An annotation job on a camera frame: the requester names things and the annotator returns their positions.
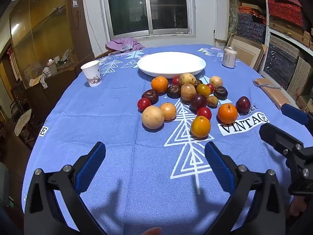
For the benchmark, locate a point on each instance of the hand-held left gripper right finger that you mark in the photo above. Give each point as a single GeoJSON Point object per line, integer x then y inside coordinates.
{"type": "Point", "coordinates": [220, 169]}

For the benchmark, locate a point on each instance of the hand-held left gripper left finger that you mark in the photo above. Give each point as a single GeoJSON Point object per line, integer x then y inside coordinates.
{"type": "Point", "coordinates": [91, 166]}

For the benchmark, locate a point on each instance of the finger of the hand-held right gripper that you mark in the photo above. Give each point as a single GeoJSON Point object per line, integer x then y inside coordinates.
{"type": "Point", "coordinates": [278, 138]}
{"type": "Point", "coordinates": [293, 114]}

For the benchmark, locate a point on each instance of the yellow-orange tomato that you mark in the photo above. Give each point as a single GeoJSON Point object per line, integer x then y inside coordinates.
{"type": "Point", "coordinates": [200, 126]}
{"type": "Point", "coordinates": [203, 90]}

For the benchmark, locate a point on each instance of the dark purple plum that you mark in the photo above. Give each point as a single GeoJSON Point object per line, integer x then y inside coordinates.
{"type": "Point", "coordinates": [198, 101]}
{"type": "Point", "coordinates": [243, 104]}

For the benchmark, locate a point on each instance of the orange mandarin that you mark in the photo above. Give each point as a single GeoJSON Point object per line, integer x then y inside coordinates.
{"type": "Point", "coordinates": [159, 84]}
{"type": "Point", "coordinates": [227, 113]}

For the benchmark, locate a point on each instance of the red cherry tomato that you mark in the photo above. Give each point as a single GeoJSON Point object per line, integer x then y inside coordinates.
{"type": "Point", "coordinates": [176, 80]}
{"type": "Point", "coordinates": [204, 113]}
{"type": "Point", "coordinates": [144, 104]}
{"type": "Point", "coordinates": [211, 87]}

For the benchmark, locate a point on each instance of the small brown longan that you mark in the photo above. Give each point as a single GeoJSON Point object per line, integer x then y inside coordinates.
{"type": "Point", "coordinates": [212, 101]}

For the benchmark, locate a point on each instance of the dark water chestnut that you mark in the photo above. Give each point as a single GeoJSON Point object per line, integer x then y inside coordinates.
{"type": "Point", "coordinates": [198, 82]}
{"type": "Point", "coordinates": [150, 96]}
{"type": "Point", "coordinates": [220, 92]}
{"type": "Point", "coordinates": [173, 91]}

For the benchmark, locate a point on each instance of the peach-coloured round fruit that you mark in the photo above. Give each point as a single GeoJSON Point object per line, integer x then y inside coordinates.
{"type": "Point", "coordinates": [168, 111]}

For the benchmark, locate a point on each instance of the large tan round fruit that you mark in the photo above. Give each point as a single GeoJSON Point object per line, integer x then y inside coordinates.
{"type": "Point", "coordinates": [153, 117]}

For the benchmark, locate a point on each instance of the tan spotted round fruit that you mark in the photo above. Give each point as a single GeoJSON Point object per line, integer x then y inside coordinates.
{"type": "Point", "coordinates": [188, 92]}
{"type": "Point", "coordinates": [187, 79]}

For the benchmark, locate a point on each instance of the small tan round fruit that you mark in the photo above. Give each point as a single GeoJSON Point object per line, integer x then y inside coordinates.
{"type": "Point", "coordinates": [216, 81]}

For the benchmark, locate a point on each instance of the white oval plate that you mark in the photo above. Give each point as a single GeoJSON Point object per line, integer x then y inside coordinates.
{"type": "Point", "coordinates": [171, 62]}

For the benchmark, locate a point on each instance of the person's right hand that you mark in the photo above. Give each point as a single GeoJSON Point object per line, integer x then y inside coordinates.
{"type": "Point", "coordinates": [298, 208]}

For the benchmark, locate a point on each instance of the person's left hand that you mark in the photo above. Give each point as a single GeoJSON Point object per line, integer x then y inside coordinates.
{"type": "Point", "coordinates": [152, 231]}

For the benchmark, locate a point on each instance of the framed wooden board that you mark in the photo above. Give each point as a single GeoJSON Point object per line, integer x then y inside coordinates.
{"type": "Point", "coordinates": [247, 52]}

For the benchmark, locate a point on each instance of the chair with pale cushion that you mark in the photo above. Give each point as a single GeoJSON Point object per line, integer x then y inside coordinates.
{"type": "Point", "coordinates": [22, 123]}

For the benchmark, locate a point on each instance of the white drink can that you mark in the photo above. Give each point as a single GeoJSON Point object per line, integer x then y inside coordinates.
{"type": "Point", "coordinates": [229, 58]}

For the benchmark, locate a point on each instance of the white printed paper cup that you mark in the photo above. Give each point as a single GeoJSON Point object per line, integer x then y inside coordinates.
{"type": "Point", "coordinates": [91, 74]}

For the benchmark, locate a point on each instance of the white rag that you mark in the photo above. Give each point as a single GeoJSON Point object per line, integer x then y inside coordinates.
{"type": "Point", "coordinates": [45, 78]}

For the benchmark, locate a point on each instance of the dark wooden chair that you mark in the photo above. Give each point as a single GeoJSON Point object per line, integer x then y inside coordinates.
{"type": "Point", "coordinates": [18, 98]}

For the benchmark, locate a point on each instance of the white metal shelf rack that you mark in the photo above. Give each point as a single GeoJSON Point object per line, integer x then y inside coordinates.
{"type": "Point", "coordinates": [266, 17]}

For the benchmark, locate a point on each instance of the purple cloth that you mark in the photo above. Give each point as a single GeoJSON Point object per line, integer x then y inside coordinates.
{"type": "Point", "coordinates": [124, 44]}

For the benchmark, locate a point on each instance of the wooden glass-door cabinet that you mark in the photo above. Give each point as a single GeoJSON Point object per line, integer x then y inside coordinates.
{"type": "Point", "coordinates": [44, 29]}

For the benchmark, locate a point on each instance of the sliding glass window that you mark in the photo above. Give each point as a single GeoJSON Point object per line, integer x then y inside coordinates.
{"type": "Point", "coordinates": [149, 7]}

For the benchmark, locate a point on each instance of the white wall conduit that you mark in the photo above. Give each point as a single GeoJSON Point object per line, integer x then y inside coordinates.
{"type": "Point", "coordinates": [217, 14]}

